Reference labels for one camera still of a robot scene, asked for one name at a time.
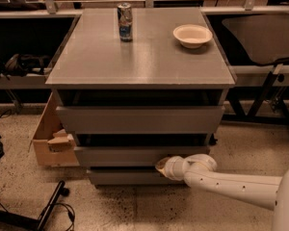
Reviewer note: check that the cream foam padded gripper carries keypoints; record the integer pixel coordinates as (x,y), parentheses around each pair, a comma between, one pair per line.
(170,167)

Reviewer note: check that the grey drawer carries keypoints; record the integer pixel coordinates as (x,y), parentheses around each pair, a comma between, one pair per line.
(128,176)
(131,156)
(141,120)

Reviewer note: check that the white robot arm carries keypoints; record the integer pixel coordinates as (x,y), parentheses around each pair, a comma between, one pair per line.
(199,171)

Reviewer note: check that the grey bottom drawer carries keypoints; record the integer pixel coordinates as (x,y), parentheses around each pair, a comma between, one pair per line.
(128,176)

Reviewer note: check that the grey drawer cabinet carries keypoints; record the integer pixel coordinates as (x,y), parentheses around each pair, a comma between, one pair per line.
(97,69)

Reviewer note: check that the grey top drawer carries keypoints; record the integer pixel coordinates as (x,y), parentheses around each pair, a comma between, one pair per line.
(141,120)

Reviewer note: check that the cardboard box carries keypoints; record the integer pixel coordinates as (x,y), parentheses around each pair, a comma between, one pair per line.
(53,146)

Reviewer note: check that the white paper bowl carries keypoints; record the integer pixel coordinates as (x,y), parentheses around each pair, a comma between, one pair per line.
(192,36)

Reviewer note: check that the silver blue soda can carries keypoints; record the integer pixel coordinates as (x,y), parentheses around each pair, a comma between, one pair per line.
(125,21)

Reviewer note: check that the black chair base leg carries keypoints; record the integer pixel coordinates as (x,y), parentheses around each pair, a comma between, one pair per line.
(35,224)

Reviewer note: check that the black headphones on shelf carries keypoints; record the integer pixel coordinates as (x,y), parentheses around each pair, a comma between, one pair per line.
(23,64)

